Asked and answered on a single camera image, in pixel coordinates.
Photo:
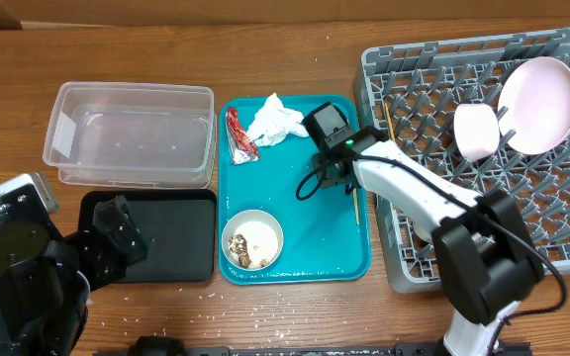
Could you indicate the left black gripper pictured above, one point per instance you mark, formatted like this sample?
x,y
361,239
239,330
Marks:
x,y
123,226

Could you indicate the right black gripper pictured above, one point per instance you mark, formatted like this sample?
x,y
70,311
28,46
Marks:
x,y
332,174

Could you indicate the red foil wrapper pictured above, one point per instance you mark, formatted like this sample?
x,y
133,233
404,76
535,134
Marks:
x,y
242,148

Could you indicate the white cup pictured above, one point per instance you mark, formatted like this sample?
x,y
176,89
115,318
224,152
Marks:
x,y
421,232

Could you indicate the small pink bowl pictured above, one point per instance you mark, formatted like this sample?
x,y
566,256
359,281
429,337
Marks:
x,y
476,131

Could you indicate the large white plate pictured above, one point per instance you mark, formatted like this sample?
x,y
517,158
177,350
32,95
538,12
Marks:
x,y
536,97

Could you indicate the wooden chopstick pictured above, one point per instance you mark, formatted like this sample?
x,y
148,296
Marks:
x,y
356,206
389,121

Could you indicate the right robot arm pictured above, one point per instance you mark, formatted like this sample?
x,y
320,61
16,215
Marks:
x,y
485,261

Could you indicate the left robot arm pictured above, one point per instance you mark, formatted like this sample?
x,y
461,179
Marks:
x,y
46,278

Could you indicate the grey dishwasher rack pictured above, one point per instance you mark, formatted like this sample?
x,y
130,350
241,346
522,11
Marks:
x,y
425,82

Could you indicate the teal serving tray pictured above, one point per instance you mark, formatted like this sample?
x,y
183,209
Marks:
x,y
322,241

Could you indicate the black plastic tray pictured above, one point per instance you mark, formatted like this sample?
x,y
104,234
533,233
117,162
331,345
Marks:
x,y
180,229

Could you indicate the crumpled white napkin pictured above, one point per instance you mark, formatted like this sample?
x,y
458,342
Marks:
x,y
273,122

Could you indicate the clear plastic bin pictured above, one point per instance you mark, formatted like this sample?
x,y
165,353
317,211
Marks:
x,y
132,135

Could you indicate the grey bowl with rice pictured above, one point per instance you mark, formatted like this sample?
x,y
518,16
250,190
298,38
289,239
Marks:
x,y
252,240

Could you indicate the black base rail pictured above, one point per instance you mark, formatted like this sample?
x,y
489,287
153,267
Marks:
x,y
160,346

